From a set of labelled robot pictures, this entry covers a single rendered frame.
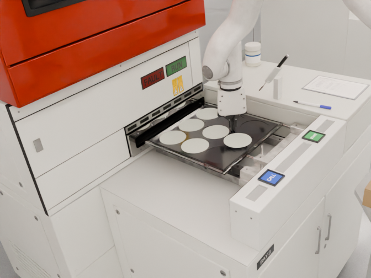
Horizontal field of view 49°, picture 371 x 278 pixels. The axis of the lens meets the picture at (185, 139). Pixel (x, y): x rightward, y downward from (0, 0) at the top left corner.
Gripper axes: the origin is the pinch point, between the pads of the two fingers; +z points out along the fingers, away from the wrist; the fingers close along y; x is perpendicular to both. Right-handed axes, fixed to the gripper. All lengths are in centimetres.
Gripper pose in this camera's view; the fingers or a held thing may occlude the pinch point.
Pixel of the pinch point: (232, 124)
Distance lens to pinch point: 150.6
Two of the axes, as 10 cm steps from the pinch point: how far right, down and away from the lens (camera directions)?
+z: 1.0, 8.5, 5.1
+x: -0.2, -5.2, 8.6
